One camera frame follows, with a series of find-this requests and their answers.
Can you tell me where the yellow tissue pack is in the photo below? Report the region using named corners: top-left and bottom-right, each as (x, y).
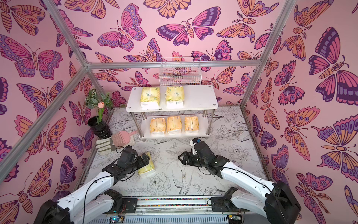
top-left (165, 86), bottom-right (185, 108)
top-left (138, 151), bottom-right (155, 175)
top-left (140, 87), bottom-right (160, 110)

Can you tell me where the orange tissue pack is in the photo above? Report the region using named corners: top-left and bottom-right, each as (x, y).
top-left (167, 116), bottom-right (182, 134)
top-left (184, 116), bottom-right (199, 133)
top-left (149, 117), bottom-right (167, 136)

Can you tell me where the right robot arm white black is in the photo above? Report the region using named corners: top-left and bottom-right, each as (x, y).
top-left (178, 138), bottom-right (302, 224)

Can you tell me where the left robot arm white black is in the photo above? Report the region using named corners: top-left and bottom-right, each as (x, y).
top-left (34, 146), bottom-right (150, 224)

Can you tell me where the white two-tier shelf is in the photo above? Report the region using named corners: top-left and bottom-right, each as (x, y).
top-left (126, 85), bottom-right (218, 140)

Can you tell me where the pink brush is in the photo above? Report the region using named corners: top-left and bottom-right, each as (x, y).
top-left (112, 131), bottom-right (137, 147)

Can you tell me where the black vase with plant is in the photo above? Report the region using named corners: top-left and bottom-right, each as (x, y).
top-left (85, 88), bottom-right (113, 139)

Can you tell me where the white wire basket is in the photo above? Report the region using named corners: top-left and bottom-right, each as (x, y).
top-left (158, 56), bottom-right (202, 86)

